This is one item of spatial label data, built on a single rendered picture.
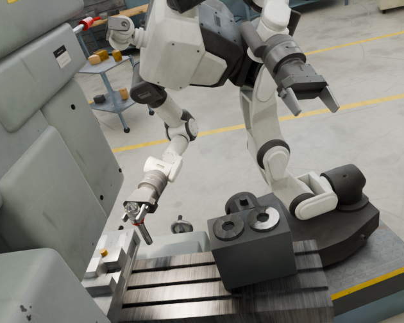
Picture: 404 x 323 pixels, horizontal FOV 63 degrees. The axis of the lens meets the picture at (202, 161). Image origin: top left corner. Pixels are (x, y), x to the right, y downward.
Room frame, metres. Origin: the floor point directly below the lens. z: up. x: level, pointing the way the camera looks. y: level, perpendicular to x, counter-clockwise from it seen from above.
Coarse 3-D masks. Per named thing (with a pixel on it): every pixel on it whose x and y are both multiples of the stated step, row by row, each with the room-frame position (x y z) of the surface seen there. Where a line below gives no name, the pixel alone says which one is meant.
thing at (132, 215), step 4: (136, 204) 0.85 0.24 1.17; (124, 208) 0.85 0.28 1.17; (136, 208) 0.83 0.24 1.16; (128, 212) 0.82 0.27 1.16; (132, 212) 0.82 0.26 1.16; (136, 212) 0.83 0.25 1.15; (128, 216) 0.83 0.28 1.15; (132, 216) 0.82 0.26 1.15; (136, 216) 0.82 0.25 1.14; (132, 220) 0.83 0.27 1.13; (136, 220) 0.82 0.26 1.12
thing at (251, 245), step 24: (240, 216) 0.70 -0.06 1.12; (264, 216) 0.67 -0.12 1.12; (216, 240) 0.64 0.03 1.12; (240, 240) 0.61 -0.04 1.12; (264, 240) 0.60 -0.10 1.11; (288, 240) 0.59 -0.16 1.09; (216, 264) 0.61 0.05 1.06; (240, 264) 0.61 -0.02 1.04; (264, 264) 0.60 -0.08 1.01; (288, 264) 0.60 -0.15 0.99
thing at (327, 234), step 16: (320, 176) 1.23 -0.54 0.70; (336, 176) 1.14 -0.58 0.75; (352, 176) 1.12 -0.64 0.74; (272, 192) 1.37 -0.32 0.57; (336, 192) 1.09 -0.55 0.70; (352, 192) 1.09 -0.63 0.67; (240, 208) 1.28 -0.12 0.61; (336, 208) 1.12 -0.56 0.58; (352, 208) 1.08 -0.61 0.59; (368, 208) 1.06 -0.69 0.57; (304, 224) 1.09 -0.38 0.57; (320, 224) 1.06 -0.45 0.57; (336, 224) 1.03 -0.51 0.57; (352, 224) 1.00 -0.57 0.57; (368, 224) 1.00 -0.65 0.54; (320, 240) 0.97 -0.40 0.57; (336, 240) 0.95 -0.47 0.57; (352, 240) 0.95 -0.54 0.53; (320, 256) 0.93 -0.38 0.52; (336, 256) 0.93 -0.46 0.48
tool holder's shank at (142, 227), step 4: (140, 224) 0.83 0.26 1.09; (144, 224) 0.84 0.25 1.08; (140, 228) 0.83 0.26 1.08; (144, 228) 0.84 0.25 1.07; (140, 232) 0.84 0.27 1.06; (144, 232) 0.84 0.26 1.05; (144, 236) 0.84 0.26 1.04; (148, 236) 0.84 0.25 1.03; (144, 240) 0.84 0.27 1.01; (148, 240) 0.84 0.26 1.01; (152, 240) 0.85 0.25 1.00; (148, 244) 0.84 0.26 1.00
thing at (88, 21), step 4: (84, 20) 0.91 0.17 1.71; (88, 20) 0.93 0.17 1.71; (92, 20) 0.95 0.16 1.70; (80, 24) 0.89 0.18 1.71; (84, 24) 0.90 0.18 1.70; (88, 24) 0.91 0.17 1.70; (76, 28) 0.86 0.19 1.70; (80, 28) 0.87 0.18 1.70; (84, 28) 0.90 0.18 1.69; (76, 32) 0.85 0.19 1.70
